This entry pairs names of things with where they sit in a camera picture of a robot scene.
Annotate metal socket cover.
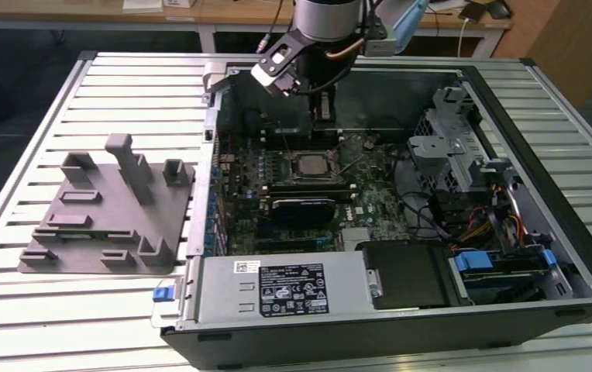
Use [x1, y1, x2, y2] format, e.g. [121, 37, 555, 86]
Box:
[337, 134, 371, 175]

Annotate silver CPU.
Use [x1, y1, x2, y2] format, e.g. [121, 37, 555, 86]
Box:
[296, 153, 332, 176]

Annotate CPU socket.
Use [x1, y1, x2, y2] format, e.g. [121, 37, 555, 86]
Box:
[287, 151, 343, 184]

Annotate pale blue teach pendant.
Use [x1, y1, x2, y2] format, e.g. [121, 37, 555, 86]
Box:
[393, 0, 432, 51]

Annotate grey metal drive cage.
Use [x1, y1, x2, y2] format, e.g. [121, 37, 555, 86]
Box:
[405, 87, 492, 195]

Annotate black expansion slot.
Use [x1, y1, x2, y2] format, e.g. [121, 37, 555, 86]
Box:
[269, 184, 353, 201]

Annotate green motherboard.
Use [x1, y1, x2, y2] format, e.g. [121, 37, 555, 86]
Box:
[212, 129, 421, 257]

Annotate black desk device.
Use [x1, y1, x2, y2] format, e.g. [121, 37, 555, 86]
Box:
[488, 0, 513, 19]
[457, 2, 489, 21]

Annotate black graphics card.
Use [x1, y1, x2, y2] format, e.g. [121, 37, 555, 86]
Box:
[269, 196, 340, 230]

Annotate white papers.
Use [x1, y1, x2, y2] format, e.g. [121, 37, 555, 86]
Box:
[122, 0, 164, 12]

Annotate grey plastic drive latch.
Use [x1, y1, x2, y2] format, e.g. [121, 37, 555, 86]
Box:
[469, 157, 516, 183]

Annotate silver chipset heatsink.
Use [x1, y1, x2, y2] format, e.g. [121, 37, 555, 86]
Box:
[341, 227, 376, 252]

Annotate wooden desk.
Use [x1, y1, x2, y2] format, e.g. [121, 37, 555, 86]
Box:
[0, 0, 516, 59]

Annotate brown wooden cabinet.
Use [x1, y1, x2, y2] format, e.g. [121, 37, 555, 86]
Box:
[492, 0, 592, 113]

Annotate grey parts rack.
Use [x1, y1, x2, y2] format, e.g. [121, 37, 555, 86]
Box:
[17, 133, 200, 277]

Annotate black disk bay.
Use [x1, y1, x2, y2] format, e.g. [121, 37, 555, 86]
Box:
[361, 240, 471, 311]

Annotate black rating label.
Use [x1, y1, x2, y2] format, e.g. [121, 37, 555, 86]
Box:
[257, 263, 332, 317]

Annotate blue disk carrier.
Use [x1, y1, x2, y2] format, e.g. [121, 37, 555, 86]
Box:
[451, 248, 559, 307]

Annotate green RAM stick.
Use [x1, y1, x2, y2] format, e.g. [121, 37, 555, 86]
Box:
[56, 230, 136, 238]

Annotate silver power supply unit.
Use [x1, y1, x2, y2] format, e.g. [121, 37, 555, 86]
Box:
[192, 250, 384, 326]

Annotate black PC case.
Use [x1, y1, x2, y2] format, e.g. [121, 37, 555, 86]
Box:
[158, 57, 592, 371]

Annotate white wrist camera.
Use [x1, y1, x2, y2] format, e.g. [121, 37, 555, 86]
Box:
[250, 50, 297, 98]

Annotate cable with silver plug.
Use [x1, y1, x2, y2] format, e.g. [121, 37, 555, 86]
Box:
[256, 0, 297, 54]

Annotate grey case handle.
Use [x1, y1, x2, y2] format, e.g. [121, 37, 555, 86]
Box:
[201, 61, 234, 106]

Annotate white charging cable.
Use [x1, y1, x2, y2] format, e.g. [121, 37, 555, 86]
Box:
[456, 17, 471, 58]

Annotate coloured power wires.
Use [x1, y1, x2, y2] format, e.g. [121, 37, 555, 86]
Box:
[451, 181, 533, 251]

